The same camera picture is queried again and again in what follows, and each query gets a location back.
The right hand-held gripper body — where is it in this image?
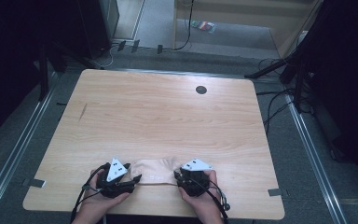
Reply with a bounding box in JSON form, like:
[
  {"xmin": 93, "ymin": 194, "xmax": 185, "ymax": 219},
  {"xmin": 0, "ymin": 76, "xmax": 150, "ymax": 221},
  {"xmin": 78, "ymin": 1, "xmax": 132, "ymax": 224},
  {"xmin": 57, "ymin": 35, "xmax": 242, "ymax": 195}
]
[{"xmin": 174, "ymin": 157, "xmax": 213, "ymax": 198}]

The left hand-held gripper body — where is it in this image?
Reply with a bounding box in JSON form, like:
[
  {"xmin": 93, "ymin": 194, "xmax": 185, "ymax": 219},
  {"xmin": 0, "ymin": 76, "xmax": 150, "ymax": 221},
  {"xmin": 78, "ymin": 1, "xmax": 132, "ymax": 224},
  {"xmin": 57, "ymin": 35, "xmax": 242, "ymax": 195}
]
[{"xmin": 95, "ymin": 157, "xmax": 137, "ymax": 199}]

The person's right hand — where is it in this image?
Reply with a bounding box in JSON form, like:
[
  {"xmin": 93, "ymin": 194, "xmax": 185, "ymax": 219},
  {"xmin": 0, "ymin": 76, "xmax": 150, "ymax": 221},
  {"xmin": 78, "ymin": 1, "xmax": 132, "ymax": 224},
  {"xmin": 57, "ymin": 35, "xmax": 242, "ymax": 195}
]
[{"xmin": 177, "ymin": 169, "xmax": 224, "ymax": 224}]

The person's left hand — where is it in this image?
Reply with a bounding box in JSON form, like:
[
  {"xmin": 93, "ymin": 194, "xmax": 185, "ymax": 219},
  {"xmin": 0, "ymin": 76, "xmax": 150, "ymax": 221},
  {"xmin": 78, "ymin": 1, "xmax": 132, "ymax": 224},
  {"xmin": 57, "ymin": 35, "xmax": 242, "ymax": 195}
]
[{"xmin": 74, "ymin": 168, "xmax": 132, "ymax": 224}]

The black cabinet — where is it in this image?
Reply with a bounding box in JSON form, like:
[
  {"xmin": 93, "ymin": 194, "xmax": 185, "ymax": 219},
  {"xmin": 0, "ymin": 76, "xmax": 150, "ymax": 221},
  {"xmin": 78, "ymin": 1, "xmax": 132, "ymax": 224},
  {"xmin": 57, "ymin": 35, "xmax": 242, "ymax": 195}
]
[{"xmin": 76, "ymin": 0, "xmax": 121, "ymax": 60}]

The colourful packet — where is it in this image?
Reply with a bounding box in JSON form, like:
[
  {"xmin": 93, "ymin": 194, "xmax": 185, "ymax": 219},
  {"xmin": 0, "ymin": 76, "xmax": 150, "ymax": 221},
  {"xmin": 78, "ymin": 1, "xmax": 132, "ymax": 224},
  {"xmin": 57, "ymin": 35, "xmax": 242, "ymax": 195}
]
[{"xmin": 190, "ymin": 20, "xmax": 217, "ymax": 35}]

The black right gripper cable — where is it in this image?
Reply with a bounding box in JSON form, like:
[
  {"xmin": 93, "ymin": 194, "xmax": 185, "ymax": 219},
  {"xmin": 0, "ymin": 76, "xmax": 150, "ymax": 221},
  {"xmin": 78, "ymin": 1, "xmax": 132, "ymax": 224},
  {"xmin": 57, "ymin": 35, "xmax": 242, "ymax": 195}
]
[{"xmin": 195, "ymin": 176, "xmax": 231, "ymax": 224}]

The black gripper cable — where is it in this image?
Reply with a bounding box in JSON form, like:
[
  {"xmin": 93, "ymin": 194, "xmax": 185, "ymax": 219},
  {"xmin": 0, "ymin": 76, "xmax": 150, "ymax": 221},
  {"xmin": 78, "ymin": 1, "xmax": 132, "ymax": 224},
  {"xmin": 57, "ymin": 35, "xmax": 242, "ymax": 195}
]
[
  {"xmin": 70, "ymin": 162, "xmax": 111, "ymax": 224},
  {"xmin": 195, "ymin": 176, "xmax": 231, "ymax": 224}
]

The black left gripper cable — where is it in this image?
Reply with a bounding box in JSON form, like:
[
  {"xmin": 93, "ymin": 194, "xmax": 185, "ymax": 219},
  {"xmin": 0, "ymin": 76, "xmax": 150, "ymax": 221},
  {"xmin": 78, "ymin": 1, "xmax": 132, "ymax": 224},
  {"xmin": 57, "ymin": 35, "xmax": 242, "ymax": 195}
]
[{"xmin": 70, "ymin": 162, "xmax": 111, "ymax": 224}]

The metal floor rail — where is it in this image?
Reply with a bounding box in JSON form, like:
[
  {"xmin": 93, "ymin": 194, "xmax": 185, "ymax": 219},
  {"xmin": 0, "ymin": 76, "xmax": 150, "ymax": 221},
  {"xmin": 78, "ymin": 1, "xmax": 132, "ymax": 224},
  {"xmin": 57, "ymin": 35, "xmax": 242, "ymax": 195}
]
[
  {"xmin": 0, "ymin": 73, "xmax": 59, "ymax": 217},
  {"xmin": 282, "ymin": 92, "xmax": 349, "ymax": 224}
]

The black floor cable bundle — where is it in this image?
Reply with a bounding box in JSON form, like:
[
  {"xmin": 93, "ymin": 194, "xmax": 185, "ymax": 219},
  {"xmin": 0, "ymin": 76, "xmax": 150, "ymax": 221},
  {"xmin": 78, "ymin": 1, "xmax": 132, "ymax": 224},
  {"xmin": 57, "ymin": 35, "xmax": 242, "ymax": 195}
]
[{"xmin": 255, "ymin": 57, "xmax": 296, "ymax": 135}]

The white cable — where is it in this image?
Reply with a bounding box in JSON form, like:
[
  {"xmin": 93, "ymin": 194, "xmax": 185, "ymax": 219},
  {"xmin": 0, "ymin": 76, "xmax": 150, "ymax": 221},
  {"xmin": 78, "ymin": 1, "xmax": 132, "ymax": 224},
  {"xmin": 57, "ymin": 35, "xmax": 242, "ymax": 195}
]
[{"xmin": 89, "ymin": 44, "xmax": 119, "ymax": 70}]

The black metal stand post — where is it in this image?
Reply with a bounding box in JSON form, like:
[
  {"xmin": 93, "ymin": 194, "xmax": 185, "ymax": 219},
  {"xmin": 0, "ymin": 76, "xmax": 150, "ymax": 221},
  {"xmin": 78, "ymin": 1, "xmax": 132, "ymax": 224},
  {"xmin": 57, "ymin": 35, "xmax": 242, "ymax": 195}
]
[{"xmin": 37, "ymin": 43, "xmax": 50, "ymax": 102}]

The black hanging cable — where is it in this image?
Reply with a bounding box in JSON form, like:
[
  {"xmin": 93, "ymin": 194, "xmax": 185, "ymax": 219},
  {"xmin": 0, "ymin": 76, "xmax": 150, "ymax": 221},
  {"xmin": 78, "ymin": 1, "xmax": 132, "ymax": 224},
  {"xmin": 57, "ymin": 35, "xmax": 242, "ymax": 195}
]
[{"xmin": 162, "ymin": 0, "xmax": 196, "ymax": 52}]

